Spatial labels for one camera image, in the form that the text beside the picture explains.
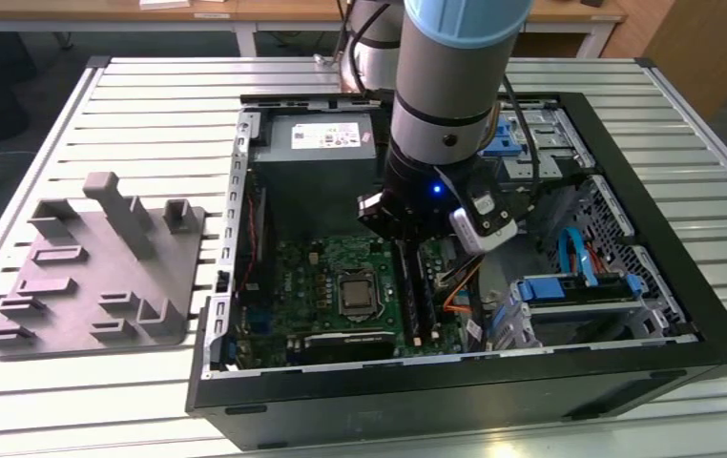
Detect CPU socket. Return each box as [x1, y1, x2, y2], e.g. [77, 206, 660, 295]
[332, 266, 388, 324]

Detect grey power supply unit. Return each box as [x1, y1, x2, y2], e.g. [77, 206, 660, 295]
[248, 113, 391, 239]

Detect silver CPU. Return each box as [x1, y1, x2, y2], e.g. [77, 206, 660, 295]
[336, 279, 380, 309]

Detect blue plastic drive latch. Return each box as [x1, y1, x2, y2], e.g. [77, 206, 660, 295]
[477, 116, 525, 158]

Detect green motherboard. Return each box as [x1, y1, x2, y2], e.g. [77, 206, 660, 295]
[235, 233, 465, 368]

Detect hard disk in blue carrier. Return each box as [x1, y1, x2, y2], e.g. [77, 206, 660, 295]
[513, 274, 645, 306]

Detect metal drive cage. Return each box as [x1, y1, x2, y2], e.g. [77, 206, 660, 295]
[492, 102, 597, 211]

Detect black graphics card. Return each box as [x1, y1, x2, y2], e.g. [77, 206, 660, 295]
[285, 328, 400, 366]

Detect blue expansion slot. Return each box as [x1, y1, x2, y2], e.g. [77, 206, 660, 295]
[244, 307, 273, 338]

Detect metal disk bay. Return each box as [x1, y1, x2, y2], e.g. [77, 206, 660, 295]
[487, 281, 683, 349]

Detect black PC case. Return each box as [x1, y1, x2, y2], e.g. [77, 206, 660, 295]
[183, 90, 727, 452]

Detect grey parts rack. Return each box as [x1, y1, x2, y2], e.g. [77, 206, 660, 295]
[0, 171, 221, 358]

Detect wooden cabinet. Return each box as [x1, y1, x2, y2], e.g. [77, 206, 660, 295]
[603, 0, 727, 123]

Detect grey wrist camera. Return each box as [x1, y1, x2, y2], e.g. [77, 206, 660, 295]
[449, 188, 521, 254]

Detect black camera cable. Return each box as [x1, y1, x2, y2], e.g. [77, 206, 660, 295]
[500, 75, 544, 223]

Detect orange wire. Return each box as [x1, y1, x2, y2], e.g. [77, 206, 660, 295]
[443, 269, 487, 314]

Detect blue flat data wire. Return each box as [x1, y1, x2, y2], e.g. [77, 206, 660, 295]
[556, 226, 600, 287]

